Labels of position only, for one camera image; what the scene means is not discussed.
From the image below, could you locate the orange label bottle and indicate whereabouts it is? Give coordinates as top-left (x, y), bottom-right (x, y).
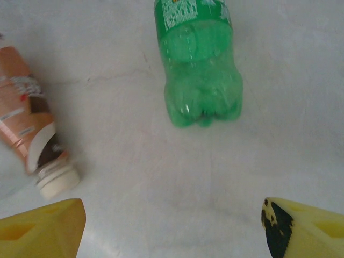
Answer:
top-left (0, 45), bottom-right (81, 201)

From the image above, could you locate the green bottle yellow cap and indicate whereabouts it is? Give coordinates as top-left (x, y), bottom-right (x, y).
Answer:
top-left (153, 0), bottom-right (245, 129)

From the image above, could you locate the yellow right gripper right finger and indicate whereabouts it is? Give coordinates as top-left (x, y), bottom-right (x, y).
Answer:
top-left (261, 196), bottom-right (344, 258)

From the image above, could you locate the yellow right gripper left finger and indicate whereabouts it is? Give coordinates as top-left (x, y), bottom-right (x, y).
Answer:
top-left (0, 198), bottom-right (87, 258)

